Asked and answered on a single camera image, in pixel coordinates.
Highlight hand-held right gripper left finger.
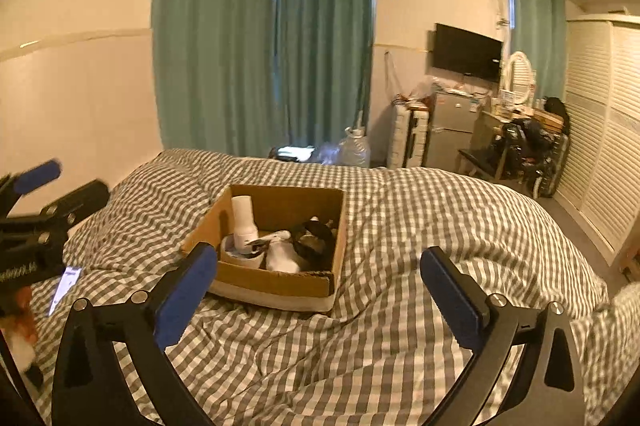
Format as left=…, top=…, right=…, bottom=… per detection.
left=52, top=242, right=219, bottom=426

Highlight clear plastic bottles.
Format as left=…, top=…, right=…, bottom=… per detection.
left=314, top=141, right=344, bottom=165

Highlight black strap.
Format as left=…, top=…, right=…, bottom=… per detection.
left=291, top=221, right=335, bottom=268

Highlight grey mini fridge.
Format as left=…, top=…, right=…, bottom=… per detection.
left=430, top=91, right=479, bottom=168

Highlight large clear water jug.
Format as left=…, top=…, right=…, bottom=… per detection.
left=338, top=126, right=371, bottom=168

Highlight white slatted wardrobe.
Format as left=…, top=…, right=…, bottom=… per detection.
left=556, top=11, right=640, bottom=268

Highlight wooden vanity desk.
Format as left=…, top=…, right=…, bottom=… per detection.
left=472, top=105, right=567, bottom=152

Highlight wide green curtain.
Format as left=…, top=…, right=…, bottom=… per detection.
left=151, top=0, right=282, bottom=158

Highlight person's left hand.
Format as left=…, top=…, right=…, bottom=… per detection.
left=0, top=289, right=40, bottom=351

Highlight narrow green curtain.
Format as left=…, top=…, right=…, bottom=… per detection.
left=506, top=0, right=567, bottom=98

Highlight grey checked blanket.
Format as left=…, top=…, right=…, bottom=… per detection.
left=0, top=149, right=640, bottom=426

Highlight black wall television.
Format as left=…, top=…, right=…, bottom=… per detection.
left=430, top=23, right=504, bottom=83

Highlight smartphone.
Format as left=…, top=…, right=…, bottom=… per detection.
left=48, top=266, right=82, bottom=317

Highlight white oval mirror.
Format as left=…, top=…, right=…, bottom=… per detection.
left=499, top=51, right=536, bottom=108

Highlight cardboard box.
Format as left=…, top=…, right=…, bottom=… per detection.
left=180, top=184, right=349, bottom=313

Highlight white suitcase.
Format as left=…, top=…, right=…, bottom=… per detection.
left=389, top=103, right=431, bottom=169

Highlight green window curtain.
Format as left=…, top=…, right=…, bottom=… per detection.
left=274, top=0, right=377, bottom=158

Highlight white sock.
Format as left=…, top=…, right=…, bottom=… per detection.
left=265, top=230, right=306, bottom=274

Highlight clear plastic bag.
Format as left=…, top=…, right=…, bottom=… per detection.
left=407, top=76, right=437, bottom=106

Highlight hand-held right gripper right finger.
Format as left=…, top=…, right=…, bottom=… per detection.
left=419, top=247, right=589, bottom=426

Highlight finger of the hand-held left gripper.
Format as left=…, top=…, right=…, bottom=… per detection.
left=0, top=159, right=62, bottom=208
left=27, top=179, right=111, bottom=238

